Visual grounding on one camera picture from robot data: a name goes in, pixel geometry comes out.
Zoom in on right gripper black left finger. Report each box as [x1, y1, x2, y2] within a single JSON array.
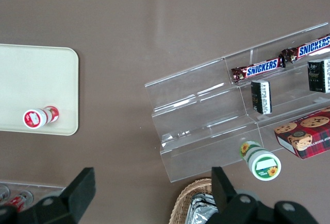
[[33, 167, 96, 224]]

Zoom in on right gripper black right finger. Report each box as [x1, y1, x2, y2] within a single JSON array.
[[211, 166, 260, 224]]

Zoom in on aluminium foil tray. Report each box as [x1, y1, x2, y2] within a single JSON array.
[[186, 193, 220, 224]]

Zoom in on light wicker basket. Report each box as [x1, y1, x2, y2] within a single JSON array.
[[169, 178, 220, 224]]

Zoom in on beige plastic serving tray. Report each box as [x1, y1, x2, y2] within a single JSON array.
[[0, 43, 79, 136]]

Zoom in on clear acrylic bottle rack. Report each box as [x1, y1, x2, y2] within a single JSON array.
[[0, 180, 67, 209]]

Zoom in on green sunflower lidded cup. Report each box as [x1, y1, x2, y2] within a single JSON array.
[[239, 141, 282, 181]]

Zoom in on clear acrylic stepped shelf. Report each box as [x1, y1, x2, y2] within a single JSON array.
[[144, 22, 330, 183]]

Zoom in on red lidded yogurt cup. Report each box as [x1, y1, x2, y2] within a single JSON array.
[[22, 105, 60, 130]]

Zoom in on red plaid cookie box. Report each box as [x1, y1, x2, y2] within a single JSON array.
[[273, 107, 330, 160]]

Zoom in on small black packet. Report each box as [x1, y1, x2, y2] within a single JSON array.
[[307, 59, 330, 93], [250, 79, 273, 115]]

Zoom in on Snickers chocolate bar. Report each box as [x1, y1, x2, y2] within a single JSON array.
[[280, 33, 330, 65], [230, 58, 287, 84]]

